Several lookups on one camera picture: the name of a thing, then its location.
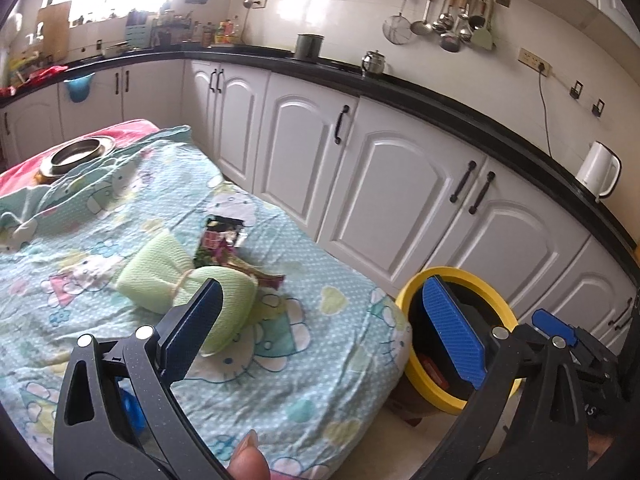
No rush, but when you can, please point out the blue rubber glove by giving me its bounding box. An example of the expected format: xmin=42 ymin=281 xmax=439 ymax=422
xmin=119 ymin=388 xmax=146 ymax=437

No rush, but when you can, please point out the green waffle cloth bundle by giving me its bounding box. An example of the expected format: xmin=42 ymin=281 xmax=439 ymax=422
xmin=116 ymin=230 xmax=257 ymax=356

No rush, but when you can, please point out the dark snack wrapper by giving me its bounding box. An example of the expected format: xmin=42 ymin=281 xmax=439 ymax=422
xmin=193 ymin=216 xmax=285 ymax=289

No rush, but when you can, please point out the red cylindrical can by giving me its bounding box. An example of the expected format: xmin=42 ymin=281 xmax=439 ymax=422
xmin=418 ymin=354 xmax=450 ymax=391

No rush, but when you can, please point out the yellow trash bin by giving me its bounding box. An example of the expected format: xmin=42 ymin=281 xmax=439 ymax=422
xmin=396 ymin=266 xmax=518 ymax=415

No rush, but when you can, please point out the black kitchen countertop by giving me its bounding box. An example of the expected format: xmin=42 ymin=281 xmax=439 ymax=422
xmin=1 ymin=47 xmax=639 ymax=283

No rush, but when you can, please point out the left hand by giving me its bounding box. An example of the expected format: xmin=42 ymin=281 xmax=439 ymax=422
xmin=228 ymin=429 xmax=270 ymax=480

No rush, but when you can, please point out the white electric kettle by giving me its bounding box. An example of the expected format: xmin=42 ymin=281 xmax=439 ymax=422
xmin=576 ymin=141 xmax=623 ymax=202

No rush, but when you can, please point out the light blue cartoon bedsheet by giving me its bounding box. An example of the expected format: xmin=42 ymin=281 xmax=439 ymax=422
xmin=1 ymin=127 xmax=411 ymax=479

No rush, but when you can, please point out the pink blanket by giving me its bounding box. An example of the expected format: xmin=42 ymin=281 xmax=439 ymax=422
xmin=1 ymin=119 xmax=160 ymax=196

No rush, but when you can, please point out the metal round tray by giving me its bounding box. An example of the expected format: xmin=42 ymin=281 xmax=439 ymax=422
xmin=39 ymin=136 xmax=116 ymax=180

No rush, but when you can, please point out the green spatula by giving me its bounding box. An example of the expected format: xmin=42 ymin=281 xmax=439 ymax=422
xmin=471 ymin=0 xmax=495 ymax=51

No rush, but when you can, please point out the small steel teapot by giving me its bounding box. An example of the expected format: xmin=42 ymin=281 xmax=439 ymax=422
xmin=361 ymin=50 xmax=386 ymax=78

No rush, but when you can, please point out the steel ladle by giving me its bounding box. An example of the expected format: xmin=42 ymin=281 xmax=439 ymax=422
xmin=410 ymin=0 xmax=433 ymax=37

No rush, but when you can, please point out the blue hanging cloth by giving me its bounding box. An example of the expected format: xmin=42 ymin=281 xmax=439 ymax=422
xmin=63 ymin=73 xmax=94 ymax=104

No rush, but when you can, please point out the red cloth on counter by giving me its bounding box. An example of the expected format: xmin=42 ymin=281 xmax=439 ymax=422
xmin=23 ymin=65 xmax=68 ymax=87

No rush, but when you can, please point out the dark metal canister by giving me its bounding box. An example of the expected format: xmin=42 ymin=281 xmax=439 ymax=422
xmin=293 ymin=34 xmax=324 ymax=63

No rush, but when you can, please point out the wall power socket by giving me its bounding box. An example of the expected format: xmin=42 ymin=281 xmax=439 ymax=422
xmin=518 ymin=48 xmax=551 ymax=77

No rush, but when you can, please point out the wire mesh strainer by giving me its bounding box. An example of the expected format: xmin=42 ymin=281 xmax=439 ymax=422
xmin=382 ymin=0 xmax=413 ymax=46

